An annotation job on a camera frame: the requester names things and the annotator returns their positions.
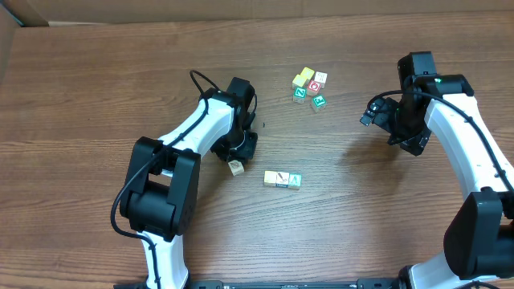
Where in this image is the white leaf picture block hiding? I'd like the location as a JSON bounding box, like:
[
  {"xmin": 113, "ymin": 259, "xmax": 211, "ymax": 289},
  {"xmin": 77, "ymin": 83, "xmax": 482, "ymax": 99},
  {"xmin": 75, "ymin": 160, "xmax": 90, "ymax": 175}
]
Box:
[{"xmin": 227, "ymin": 160, "xmax": 244, "ymax": 176}]

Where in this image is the yellow lone block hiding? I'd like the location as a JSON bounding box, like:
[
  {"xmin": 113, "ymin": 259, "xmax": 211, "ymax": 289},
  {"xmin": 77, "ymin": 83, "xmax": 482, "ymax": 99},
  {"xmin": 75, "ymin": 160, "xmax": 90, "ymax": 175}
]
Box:
[{"xmin": 263, "ymin": 170, "xmax": 277, "ymax": 187}]

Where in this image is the white feather picture block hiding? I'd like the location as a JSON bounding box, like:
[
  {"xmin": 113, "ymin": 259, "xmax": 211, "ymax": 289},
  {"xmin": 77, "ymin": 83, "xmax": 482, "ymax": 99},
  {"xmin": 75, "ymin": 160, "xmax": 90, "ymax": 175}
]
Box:
[{"xmin": 275, "ymin": 172, "xmax": 290, "ymax": 188}]

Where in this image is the green A letter block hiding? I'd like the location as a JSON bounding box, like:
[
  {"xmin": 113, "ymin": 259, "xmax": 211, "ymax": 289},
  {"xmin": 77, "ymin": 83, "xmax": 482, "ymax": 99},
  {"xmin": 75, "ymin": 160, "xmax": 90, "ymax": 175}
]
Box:
[{"xmin": 288, "ymin": 173, "xmax": 302, "ymax": 189}]

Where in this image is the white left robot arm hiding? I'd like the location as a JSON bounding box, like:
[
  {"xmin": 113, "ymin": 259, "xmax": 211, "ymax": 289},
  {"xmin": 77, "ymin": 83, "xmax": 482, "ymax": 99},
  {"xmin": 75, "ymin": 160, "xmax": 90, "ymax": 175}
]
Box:
[{"xmin": 110, "ymin": 77, "xmax": 258, "ymax": 288}]

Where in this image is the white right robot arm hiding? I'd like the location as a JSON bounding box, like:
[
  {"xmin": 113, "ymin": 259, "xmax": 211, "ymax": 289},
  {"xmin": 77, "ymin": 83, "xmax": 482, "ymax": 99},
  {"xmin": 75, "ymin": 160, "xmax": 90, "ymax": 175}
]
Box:
[{"xmin": 361, "ymin": 51, "xmax": 513, "ymax": 288}]

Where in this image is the green Z letter block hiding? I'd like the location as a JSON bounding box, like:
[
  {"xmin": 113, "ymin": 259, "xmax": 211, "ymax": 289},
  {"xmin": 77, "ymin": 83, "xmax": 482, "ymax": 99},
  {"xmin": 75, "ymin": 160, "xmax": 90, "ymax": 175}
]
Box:
[{"xmin": 292, "ymin": 87, "xmax": 307, "ymax": 104}]

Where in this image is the yellow block near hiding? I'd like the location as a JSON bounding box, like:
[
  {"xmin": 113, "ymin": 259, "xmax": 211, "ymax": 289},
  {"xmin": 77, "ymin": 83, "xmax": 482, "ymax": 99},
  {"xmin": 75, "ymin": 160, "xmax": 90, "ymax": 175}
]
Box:
[{"xmin": 292, "ymin": 75, "xmax": 308, "ymax": 89}]

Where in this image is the green E letter block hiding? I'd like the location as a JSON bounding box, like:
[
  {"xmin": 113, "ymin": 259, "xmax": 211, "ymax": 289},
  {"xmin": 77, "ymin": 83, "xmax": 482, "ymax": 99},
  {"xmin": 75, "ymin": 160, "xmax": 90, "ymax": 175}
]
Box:
[{"xmin": 311, "ymin": 95, "xmax": 327, "ymax": 113}]

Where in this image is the red letter block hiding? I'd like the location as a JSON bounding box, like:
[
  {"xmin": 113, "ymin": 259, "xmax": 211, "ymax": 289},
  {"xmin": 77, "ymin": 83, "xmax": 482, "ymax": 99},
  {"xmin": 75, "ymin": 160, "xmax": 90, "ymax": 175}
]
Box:
[{"xmin": 306, "ymin": 80, "xmax": 321, "ymax": 96}]

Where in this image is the plain white wooden block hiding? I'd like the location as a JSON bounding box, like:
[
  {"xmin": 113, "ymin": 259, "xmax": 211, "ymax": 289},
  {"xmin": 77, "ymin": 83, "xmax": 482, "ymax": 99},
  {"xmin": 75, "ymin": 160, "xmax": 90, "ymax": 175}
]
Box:
[{"xmin": 313, "ymin": 71, "xmax": 328, "ymax": 88}]

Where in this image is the yellow block far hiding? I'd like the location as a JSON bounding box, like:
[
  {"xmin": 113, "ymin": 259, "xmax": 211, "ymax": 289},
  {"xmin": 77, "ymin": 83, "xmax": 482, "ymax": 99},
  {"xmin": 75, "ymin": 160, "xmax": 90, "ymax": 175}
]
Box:
[{"xmin": 300, "ymin": 67, "xmax": 316, "ymax": 81}]

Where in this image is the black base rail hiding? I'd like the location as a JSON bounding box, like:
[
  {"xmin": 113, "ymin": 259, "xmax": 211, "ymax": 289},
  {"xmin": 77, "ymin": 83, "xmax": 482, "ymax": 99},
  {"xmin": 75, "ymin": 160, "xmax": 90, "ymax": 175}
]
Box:
[{"xmin": 113, "ymin": 277, "xmax": 410, "ymax": 289}]

